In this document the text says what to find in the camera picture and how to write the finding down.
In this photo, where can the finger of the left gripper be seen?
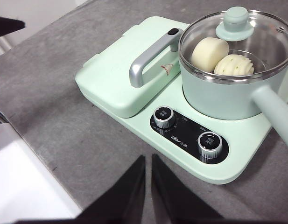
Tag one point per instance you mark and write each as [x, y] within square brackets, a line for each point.
[6, 26]

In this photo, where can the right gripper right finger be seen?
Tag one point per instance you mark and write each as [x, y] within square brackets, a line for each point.
[171, 198]

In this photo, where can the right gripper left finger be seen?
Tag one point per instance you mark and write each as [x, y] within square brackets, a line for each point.
[125, 196]

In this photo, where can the ridged white bun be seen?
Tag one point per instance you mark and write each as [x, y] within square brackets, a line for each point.
[234, 66]

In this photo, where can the smooth white steamed bun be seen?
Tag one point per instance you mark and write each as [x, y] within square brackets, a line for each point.
[208, 54]

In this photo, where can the glass lid with green knob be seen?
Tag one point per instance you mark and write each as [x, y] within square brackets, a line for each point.
[234, 22]

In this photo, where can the green breakfast machine base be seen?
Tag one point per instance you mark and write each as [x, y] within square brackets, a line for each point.
[139, 140]

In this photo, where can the silver temperature dial knob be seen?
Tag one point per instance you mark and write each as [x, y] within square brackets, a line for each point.
[209, 144]

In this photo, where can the silver timer dial knob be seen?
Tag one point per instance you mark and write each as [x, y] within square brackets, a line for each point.
[163, 116]

